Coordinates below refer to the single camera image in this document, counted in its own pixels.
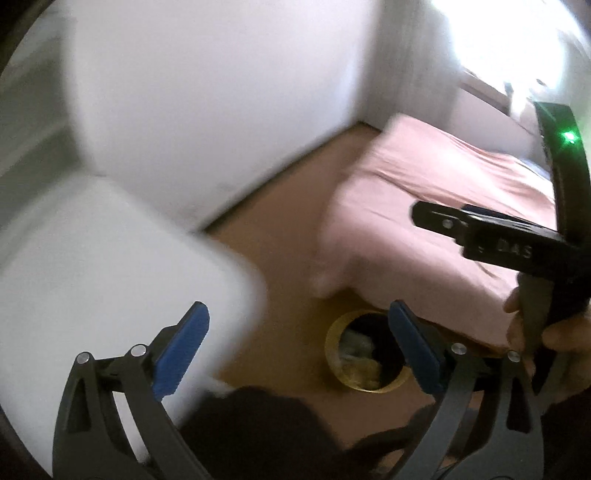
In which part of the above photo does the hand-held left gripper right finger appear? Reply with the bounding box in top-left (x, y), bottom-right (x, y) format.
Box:
top-left (388, 299), bottom-right (546, 480)

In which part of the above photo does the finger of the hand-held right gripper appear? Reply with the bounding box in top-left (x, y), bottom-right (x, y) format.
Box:
top-left (411, 200), bottom-right (566, 243)

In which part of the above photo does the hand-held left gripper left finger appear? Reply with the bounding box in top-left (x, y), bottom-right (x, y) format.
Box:
top-left (52, 301), bottom-right (218, 480)

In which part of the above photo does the person's right hand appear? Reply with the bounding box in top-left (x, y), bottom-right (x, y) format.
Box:
top-left (503, 288), bottom-right (591, 405)

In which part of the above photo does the pink blanket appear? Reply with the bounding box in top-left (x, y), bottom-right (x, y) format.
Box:
top-left (314, 113), bottom-right (561, 352)

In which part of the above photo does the bright window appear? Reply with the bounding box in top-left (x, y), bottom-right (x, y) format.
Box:
top-left (431, 0), bottom-right (575, 100)

